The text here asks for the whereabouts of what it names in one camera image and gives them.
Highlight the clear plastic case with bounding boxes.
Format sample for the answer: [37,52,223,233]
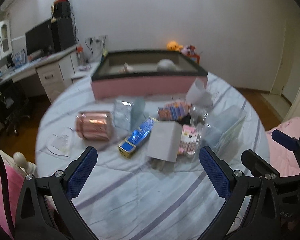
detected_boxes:
[202,104,247,153]

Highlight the pink bed cover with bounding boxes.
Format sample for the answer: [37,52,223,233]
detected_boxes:
[0,152,25,232]

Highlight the clear plastic bag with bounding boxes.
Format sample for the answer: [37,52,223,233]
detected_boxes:
[113,99,132,131]

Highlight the black computer tower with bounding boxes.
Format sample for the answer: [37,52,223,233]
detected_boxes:
[51,17,74,53]

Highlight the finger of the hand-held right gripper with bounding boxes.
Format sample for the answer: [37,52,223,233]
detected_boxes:
[271,129,300,173]
[241,149,281,178]

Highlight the wall power outlet strip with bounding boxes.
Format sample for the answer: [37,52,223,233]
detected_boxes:
[86,35,108,43]

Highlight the grey cardboard box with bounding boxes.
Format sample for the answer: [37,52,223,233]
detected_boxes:
[146,121,183,162]

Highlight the clear plastic bottle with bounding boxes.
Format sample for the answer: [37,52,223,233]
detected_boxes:
[189,104,208,128]

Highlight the orange octopus plush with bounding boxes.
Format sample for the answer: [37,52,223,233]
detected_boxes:
[167,41,184,52]

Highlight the pink storage box dark rim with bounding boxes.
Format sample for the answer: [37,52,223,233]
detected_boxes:
[91,49,208,100]

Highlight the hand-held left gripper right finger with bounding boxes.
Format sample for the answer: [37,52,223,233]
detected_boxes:
[199,146,282,240]

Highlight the clear heart-shaped tray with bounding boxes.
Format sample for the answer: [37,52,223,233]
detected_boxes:
[45,127,75,156]

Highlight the striped bedsheet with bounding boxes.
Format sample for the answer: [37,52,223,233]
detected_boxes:
[35,72,271,240]

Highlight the pink quilt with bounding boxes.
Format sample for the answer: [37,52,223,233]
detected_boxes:
[264,116,300,179]

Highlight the white glass-door cabinet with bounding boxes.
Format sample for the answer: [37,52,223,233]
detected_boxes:
[0,19,13,66]

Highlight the papers and books pile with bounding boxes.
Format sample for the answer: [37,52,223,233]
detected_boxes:
[0,48,48,81]

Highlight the small white side table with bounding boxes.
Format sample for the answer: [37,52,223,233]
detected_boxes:
[71,61,101,83]

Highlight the white desk with drawers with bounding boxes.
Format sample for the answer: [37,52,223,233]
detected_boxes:
[0,45,77,103]

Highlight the blue and gold box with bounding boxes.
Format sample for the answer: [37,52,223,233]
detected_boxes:
[117,117,158,159]

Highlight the black power cable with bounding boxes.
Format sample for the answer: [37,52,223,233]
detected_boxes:
[86,37,97,57]

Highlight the white bed post knob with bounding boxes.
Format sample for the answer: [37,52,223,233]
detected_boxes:
[13,152,37,173]

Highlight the bottle with orange lid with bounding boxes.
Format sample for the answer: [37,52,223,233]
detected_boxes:
[77,46,87,66]

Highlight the orange and blue packet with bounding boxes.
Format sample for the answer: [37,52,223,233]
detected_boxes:
[157,102,192,121]

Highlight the pale blue-grey cup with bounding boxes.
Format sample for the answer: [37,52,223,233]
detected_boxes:
[129,97,146,131]

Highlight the white folded paper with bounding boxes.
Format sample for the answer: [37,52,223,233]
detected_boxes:
[186,78,215,108]

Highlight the black office chair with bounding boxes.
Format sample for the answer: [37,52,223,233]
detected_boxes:
[0,80,32,136]

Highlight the black computer monitor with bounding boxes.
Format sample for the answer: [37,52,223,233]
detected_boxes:
[25,18,53,56]

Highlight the red printed box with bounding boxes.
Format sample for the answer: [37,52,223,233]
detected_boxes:
[186,46,201,64]

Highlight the black box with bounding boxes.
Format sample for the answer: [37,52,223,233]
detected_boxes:
[53,1,72,19]

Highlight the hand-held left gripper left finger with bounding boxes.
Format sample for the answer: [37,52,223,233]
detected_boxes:
[14,146,98,240]

